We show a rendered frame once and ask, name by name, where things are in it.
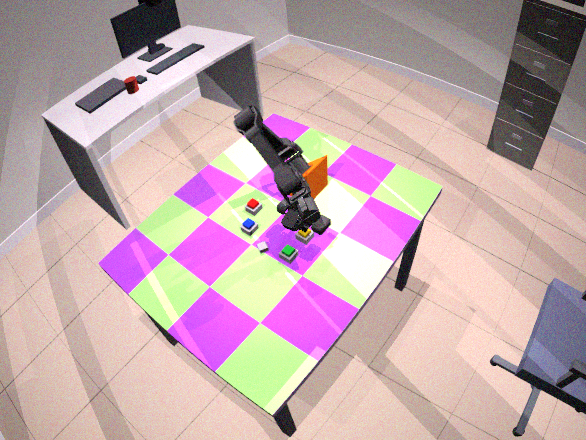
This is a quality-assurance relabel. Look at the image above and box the yellow button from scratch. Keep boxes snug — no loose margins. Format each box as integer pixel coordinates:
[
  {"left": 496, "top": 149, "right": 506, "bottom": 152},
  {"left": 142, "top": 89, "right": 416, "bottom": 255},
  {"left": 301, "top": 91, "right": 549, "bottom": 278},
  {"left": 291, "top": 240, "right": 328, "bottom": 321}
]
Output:
[{"left": 295, "top": 228, "right": 315, "bottom": 245}]

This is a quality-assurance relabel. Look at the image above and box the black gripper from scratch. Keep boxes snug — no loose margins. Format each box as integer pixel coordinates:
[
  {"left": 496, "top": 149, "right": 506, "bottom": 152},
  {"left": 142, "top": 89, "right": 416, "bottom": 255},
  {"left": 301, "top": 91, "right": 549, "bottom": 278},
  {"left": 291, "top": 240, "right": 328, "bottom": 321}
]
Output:
[{"left": 277, "top": 198, "right": 331, "bottom": 235}]

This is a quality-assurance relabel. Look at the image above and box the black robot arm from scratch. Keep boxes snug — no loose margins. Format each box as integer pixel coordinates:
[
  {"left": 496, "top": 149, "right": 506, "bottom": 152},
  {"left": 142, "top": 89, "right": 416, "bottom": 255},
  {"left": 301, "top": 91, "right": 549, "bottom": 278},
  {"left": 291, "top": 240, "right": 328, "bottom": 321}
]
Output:
[{"left": 233, "top": 104, "right": 321, "bottom": 232}]

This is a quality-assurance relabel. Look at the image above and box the red button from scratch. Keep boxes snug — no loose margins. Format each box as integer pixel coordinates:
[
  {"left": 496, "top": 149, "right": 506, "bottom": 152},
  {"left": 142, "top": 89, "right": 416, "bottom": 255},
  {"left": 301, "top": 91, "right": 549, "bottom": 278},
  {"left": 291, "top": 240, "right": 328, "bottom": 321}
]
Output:
[{"left": 244, "top": 198, "right": 263, "bottom": 216}]

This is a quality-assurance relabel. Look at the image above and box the green button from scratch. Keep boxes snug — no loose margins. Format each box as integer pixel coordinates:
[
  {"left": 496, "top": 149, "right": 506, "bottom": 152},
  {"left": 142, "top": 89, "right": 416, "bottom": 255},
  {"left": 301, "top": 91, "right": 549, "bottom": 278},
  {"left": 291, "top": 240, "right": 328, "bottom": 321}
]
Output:
[{"left": 278, "top": 244, "right": 299, "bottom": 264}]

